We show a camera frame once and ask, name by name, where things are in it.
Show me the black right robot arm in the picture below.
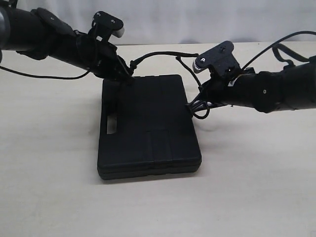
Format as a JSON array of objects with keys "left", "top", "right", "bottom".
[{"left": 187, "top": 55, "right": 316, "bottom": 114}]

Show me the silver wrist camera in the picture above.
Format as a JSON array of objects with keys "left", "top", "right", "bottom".
[
  {"left": 93, "top": 11, "right": 124, "bottom": 40},
  {"left": 193, "top": 40, "right": 241, "bottom": 79}
]

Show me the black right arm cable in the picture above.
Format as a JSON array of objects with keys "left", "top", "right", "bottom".
[{"left": 240, "top": 31, "right": 316, "bottom": 72}]

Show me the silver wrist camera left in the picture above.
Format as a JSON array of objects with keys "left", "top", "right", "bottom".
[{"left": 93, "top": 11, "right": 124, "bottom": 40}]

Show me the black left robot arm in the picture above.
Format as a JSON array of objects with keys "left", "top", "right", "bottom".
[{"left": 0, "top": 0, "right": 134, "bottom": 83}]

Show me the black braided rope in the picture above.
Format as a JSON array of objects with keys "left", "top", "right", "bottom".
[{"left": 128, "top": 51, "right": 210, "bottom": 120}]

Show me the black plastic carrying case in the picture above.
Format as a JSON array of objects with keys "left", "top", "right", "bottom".
[{"left": 97, "top": 75, "right": 202, "bottom": 180}]

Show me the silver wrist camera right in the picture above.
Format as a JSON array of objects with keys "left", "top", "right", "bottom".
[{"left": 193, "top": 40, "right": 241, "bottom": 79}]

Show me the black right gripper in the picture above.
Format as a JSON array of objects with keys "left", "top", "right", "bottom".
[{"left": 186, "top": 77, "right": 237, "bottom": 113}]

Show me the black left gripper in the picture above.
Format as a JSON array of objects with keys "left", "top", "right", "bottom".
[{"left": 76, "top": 27, "right": 134, "bottom": 84}]

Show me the thin black left cable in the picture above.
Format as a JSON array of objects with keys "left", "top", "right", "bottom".
[{"left": 0, "top": 65, "right": 91, "bottom": 80}]

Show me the white curtain backdrop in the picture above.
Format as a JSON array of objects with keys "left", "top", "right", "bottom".
[{"left": 17, "top": 0, "right": 316, "bottom": 45}]

